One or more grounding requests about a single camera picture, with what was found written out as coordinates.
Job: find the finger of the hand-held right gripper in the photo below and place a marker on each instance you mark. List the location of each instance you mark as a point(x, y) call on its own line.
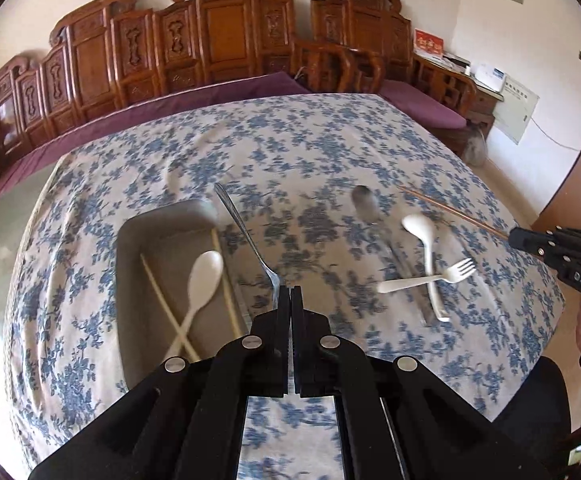
point(530, 240)

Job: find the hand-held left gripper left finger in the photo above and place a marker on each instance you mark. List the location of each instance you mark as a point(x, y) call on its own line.
point(270, 355)

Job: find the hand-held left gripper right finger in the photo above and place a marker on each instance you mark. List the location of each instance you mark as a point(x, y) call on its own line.
point(310, 355)

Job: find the brown chopstick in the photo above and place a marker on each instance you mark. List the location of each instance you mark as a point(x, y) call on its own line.
point(450, 210)

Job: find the white plastic spoon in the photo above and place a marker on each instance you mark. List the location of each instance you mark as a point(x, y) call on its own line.
point(206, 267)
point(415, 225)

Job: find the white plastic fork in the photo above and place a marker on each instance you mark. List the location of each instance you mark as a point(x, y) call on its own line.
point(405, 284)

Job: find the metal fork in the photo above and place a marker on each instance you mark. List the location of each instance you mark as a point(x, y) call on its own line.
point(243, 232)

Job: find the rectangular metal tin tray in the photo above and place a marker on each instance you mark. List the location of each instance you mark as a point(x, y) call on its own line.
point(170, 240)

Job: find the metal spoon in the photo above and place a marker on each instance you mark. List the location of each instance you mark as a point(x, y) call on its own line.
point(365, 202)

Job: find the wooden door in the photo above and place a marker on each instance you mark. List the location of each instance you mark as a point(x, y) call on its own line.
point(570, 200)

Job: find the grey fluffy bundle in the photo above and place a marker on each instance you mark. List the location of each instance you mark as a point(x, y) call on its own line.
point(478, 145)

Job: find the dark cloth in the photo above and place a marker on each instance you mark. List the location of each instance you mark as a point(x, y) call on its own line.
point(535, 400)

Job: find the wooden side table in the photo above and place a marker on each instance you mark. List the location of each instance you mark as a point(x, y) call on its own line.
point(480, 105)

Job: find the square purple seat cushion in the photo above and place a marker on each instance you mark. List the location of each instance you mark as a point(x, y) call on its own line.
point(420, 105)

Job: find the blue floral tablecloth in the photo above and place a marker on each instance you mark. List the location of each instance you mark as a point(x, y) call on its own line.
point(320, 160)

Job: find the long purple sofa cushion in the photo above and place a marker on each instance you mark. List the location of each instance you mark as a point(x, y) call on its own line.
point(170, 105)

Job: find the carved wooden armchair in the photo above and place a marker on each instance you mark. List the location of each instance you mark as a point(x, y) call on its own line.
point(365, 25)

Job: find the carved wooden sofa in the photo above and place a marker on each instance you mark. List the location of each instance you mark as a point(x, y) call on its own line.
point(220, 35)

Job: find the white wall cabinet door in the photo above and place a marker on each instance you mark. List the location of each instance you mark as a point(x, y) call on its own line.
point(515, 110)

